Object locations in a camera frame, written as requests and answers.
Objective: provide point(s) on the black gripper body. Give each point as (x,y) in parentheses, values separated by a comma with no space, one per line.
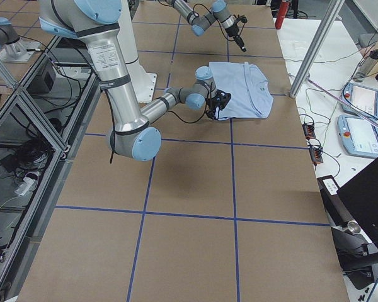
(213,111)
(234,32)

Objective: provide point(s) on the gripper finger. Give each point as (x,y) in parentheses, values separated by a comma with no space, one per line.
(243,48)

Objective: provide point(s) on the light blue t-shirt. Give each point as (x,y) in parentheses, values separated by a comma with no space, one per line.
(248,87)

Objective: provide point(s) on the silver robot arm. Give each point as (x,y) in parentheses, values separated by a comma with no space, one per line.
(95,23)
(201,18)

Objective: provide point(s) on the red cylinder bottle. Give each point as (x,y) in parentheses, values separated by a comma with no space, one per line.
(282,12)

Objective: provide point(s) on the orange black connector box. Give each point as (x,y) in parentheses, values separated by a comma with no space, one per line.
(308,130)

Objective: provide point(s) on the clear water bottle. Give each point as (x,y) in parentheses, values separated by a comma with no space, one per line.
(366,66)

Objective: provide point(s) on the far blue teach pendant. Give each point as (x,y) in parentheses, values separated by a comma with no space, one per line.
(362,97)

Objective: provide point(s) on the blue teach pendant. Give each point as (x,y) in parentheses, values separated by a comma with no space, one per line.
(358,136)
(362,97)

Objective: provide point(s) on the near blue teach pendant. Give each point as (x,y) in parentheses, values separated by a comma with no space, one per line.
(358,136)

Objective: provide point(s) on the black laptop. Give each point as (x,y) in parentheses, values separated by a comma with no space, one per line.
(360,197)

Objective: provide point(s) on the white power strip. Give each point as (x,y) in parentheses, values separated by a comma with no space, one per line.
(28,184)

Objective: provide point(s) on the black monitor stand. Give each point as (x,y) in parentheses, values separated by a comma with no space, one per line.
(353,250)

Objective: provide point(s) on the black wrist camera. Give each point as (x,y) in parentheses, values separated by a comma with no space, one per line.
(240,19)
(222,99)

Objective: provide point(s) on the aluminium frame post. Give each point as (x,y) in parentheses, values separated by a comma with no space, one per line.
(316,43)

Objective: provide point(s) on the grabber stick with green handle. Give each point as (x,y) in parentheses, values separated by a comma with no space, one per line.
(358,111)

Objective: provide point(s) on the aluminium frame rack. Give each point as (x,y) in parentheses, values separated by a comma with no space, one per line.
(44,105)

